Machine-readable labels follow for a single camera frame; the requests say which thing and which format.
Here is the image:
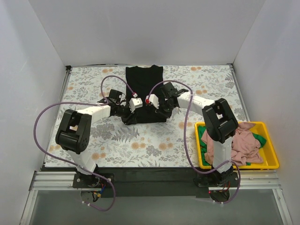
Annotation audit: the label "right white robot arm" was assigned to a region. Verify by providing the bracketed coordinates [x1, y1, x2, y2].
[165, 80, 238, 186]

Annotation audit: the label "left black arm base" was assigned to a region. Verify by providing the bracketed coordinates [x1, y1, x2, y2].
[72, 168, 115, 188]

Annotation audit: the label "yellow plastic bin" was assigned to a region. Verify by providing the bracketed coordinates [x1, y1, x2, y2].
[195, 121, 279, 170]

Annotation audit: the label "green t shirt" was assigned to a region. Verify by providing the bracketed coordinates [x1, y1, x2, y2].
[197, 126, 268, 166]

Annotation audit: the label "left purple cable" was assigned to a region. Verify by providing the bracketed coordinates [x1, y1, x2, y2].
[33, 76, 117, 211]

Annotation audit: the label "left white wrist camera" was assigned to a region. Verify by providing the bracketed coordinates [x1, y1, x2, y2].
[129, 97, 143, 113]

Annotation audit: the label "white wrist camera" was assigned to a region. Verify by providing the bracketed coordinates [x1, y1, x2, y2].
[129, 97, 143, 113]
[145, 94, 159, 109]

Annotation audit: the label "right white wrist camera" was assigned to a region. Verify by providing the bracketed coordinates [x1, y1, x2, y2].
[145, 94, 159, 109]

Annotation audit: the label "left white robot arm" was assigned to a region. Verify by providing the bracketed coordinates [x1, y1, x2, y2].
[55, 90, 143, 188]

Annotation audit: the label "floral table mat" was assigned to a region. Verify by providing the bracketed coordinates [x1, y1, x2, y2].
[54, 65, 248, 167]

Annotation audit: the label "pink t shirt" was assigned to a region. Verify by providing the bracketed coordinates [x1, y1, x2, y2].
[200, 122, 264, 166]

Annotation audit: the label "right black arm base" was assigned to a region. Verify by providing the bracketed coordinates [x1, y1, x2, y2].
[193, 166, 239, 188]

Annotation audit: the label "black t shirt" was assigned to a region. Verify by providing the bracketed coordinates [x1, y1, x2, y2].
[121, 65, 172, 125]

